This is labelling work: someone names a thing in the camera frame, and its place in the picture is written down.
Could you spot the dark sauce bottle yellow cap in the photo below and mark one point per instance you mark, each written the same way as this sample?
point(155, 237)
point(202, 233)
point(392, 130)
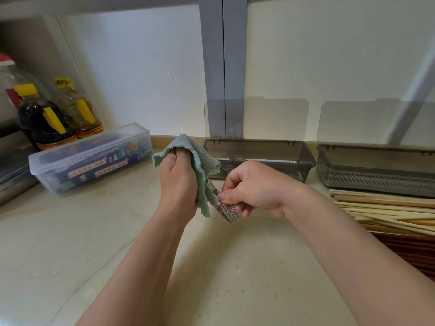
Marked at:
point(42, 122)

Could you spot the colourful packets in box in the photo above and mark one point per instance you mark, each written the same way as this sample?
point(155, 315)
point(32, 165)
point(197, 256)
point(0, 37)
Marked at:
point(98, 162)

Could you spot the grey slanted window bar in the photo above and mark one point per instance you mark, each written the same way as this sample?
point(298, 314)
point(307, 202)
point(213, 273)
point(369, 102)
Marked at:
point(413, 95)

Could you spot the person's left hand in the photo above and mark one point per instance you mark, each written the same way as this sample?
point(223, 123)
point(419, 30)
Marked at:
point(176, 186)

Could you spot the grey window frame post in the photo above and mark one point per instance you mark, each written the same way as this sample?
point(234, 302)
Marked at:
point(222, 64)

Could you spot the empty grey cutlery tray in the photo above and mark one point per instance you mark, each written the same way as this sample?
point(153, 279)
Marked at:
point(377, 173)

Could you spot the pile of dark red chopsticks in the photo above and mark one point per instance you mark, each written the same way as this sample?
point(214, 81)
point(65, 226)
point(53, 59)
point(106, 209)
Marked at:
point(407, 254)

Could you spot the person's right thumb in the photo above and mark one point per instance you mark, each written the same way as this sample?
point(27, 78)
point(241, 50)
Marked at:
point(232, 197)

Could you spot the person's left forearm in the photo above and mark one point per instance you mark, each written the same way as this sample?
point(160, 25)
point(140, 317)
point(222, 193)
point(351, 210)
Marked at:
point(142, 268)

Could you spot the patterned metal cutlery piece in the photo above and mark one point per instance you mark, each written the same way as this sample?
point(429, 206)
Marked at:
point(226, 212)

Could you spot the person's left fingers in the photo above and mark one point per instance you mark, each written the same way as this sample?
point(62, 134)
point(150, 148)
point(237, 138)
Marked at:
point(176, 161)

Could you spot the large clear bottle red cap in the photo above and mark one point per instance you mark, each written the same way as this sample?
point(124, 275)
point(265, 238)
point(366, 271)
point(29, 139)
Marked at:
point(10, 81)

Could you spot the clear plastic lidded box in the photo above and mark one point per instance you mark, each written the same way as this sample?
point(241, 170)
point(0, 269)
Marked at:
point(85, 151)

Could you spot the brown sauce bottle yellow cap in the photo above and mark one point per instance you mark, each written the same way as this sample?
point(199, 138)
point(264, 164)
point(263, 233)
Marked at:
point(78, 113)

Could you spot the person's right hand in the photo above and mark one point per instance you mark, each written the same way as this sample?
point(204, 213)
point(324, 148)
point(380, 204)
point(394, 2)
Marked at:
point(261, 186)

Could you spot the green grey cleaning cloth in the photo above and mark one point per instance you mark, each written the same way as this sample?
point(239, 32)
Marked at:
point(200, 159)

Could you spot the pile of light wooden chopsticks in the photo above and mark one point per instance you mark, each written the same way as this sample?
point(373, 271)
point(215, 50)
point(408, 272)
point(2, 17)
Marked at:
point(390, 210)

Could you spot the person's right forearm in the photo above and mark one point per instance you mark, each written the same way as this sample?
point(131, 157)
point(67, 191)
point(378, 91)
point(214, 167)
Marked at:
point(353, 254)

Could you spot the metal fork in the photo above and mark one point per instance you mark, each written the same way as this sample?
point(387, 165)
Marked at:
point(227, 169)
point(236, 157)

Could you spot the grey cutlery tray with forks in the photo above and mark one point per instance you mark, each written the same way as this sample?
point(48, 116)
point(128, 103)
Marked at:
point(289, 156)

